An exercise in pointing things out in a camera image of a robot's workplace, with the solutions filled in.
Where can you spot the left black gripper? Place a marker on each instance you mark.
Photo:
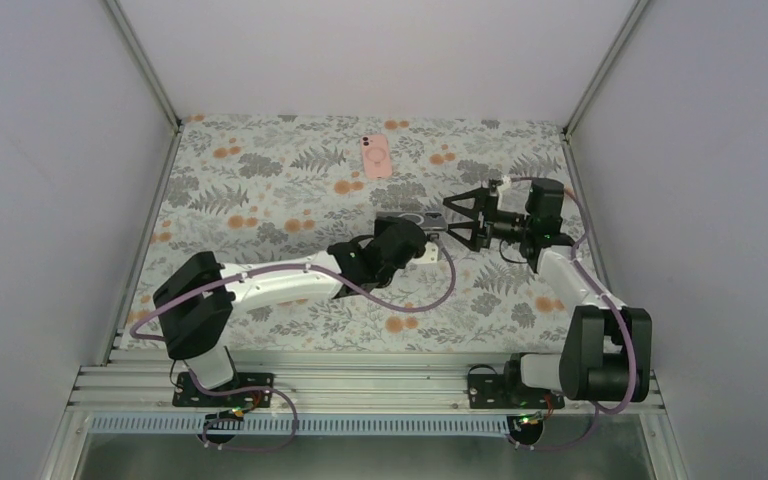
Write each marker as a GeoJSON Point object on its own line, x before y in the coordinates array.
{"type": "Point", "coordinates": [382, 223]}

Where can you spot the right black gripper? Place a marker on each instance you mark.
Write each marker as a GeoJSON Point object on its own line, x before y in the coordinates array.
{"type": "Point", "coordinates": [484, 203]}

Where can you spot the black phone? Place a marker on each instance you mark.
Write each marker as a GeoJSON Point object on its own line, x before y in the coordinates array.
{"type": "Point", "coordinates": [428, 221]}

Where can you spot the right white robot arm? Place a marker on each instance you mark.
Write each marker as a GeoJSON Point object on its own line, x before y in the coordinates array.
{"type": "Point", "coordinates": [607, 349]}

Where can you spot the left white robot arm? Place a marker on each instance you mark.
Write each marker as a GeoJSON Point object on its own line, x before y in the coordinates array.
{"type": "Point", "coordinates": [195, 303]}

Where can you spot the pink phone case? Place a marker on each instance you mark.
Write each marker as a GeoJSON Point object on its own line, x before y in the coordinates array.
{"type": "Point", "coordinates": [375, 154]}

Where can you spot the floral table mat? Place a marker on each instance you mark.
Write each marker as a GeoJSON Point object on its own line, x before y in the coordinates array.
{"type": "Point", "coordinates": [258, 188]}

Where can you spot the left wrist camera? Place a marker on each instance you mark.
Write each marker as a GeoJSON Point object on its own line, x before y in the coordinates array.
{"type": "Point", "coordinates": [431, 254]}

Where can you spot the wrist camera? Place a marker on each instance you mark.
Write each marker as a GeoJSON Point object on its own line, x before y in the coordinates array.
{"type": "Point", "coordinates": [431, 254]}
{"type": "Point", "coordinates": [497, 187]}

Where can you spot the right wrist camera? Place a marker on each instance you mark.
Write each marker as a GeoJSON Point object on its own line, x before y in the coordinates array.
{"type": "Point", "coordinates": [497, 187]}

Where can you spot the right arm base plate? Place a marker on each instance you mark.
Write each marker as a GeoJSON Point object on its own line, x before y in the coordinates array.
{"type": "Point", "coordinates": [489, 389]}

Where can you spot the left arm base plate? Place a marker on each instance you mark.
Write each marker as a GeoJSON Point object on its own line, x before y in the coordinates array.
{"type": "Point", "coordinates": [238, 393]}

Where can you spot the aluminium mounting rail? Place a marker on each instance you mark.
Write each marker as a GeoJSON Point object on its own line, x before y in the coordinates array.
{"type": "Point", "coordinates": [316, 382]}

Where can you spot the grey slotted cable duct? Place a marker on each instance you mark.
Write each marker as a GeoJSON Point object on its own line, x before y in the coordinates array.
{"type": "Point", "coordinates": [307, 424]}

